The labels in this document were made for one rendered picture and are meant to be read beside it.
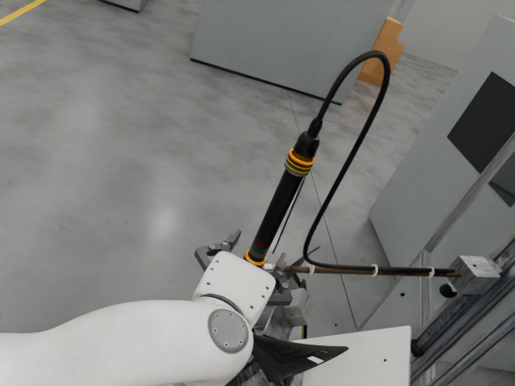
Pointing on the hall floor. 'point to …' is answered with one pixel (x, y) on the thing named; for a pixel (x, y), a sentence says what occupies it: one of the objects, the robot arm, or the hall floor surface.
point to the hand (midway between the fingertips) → (257, 250)
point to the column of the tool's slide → (441, 345)
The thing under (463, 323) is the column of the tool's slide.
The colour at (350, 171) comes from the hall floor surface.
